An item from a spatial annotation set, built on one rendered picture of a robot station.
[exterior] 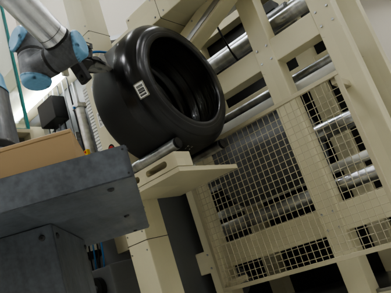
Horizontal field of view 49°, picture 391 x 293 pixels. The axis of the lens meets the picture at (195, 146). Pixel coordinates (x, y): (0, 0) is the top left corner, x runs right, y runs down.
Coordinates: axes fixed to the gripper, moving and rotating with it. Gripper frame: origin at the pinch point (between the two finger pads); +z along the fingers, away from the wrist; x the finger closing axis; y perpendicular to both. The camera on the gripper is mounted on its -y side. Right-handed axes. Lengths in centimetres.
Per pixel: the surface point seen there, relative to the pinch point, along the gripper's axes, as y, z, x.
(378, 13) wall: 225, 486, -11
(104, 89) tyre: -4.8, 1.0, 5.7
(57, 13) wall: 300, 171, 276
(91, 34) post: 42, 17, 28
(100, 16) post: 56, 25, 28
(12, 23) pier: 271, 117, 290
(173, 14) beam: 45, 46, -1
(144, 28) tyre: 18.5, 14.1, -9.9
